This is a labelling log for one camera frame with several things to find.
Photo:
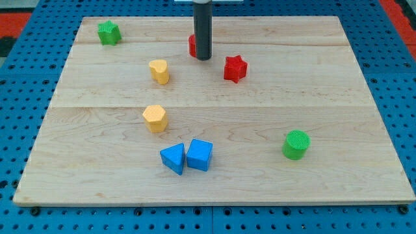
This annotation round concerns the red star block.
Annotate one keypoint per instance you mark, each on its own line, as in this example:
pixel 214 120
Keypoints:
pixel 235 68

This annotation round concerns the green star block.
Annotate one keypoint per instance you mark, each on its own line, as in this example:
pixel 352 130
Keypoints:
pixel 109 33

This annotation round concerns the blue cube block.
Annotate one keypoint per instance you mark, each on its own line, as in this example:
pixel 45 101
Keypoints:
pixel 199 154

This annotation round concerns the yellow hexagon block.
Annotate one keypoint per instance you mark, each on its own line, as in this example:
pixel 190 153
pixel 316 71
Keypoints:
pixel 155 118

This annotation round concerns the blue triangle block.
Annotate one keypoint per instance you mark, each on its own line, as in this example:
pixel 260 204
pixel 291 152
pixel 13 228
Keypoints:
pixel 174 157

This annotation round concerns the yellow heart block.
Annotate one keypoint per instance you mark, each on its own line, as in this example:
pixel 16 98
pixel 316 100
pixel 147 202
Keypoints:
pixel 159 71

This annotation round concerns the wooden board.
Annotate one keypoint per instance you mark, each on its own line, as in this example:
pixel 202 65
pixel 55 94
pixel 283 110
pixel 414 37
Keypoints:
pixel 94 149

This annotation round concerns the red block behind rod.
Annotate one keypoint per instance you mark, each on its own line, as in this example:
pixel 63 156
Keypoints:
pixel 192 45

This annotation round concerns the green cylinder block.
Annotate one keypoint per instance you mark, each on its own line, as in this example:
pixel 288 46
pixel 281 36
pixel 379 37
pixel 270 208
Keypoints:
pixel 296 144

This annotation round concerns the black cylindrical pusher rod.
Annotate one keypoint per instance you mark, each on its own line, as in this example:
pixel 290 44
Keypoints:
pixel 202 15

